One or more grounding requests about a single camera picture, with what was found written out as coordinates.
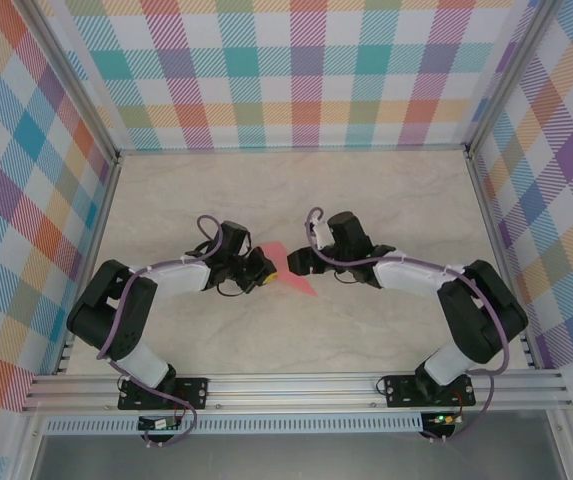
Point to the pink paper sheet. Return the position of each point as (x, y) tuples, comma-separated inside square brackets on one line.
[(277, 257)]

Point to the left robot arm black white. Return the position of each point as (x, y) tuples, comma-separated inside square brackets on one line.
[(181, 280)]

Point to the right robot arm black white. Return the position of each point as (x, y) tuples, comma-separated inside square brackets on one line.
[(481, 320)]

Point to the grey metal panel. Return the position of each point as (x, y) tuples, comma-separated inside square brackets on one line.
[(291, 460)]

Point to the thin aluminium wall rail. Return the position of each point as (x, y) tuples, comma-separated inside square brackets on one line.
[(291, 149)]

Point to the long aluminium base rail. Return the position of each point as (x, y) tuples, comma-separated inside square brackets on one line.
[(291, 390)]

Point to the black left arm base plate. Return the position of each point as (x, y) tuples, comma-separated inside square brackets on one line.
[(193, 392)]

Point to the aluminium table edge rail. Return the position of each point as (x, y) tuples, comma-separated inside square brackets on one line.
[(502, 265), (89, 265)]

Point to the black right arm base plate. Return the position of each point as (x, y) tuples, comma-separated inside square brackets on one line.
[(401, 390)]

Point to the aluminium frame post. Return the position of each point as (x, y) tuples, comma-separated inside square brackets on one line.
[(73, 85), (511, 80)]

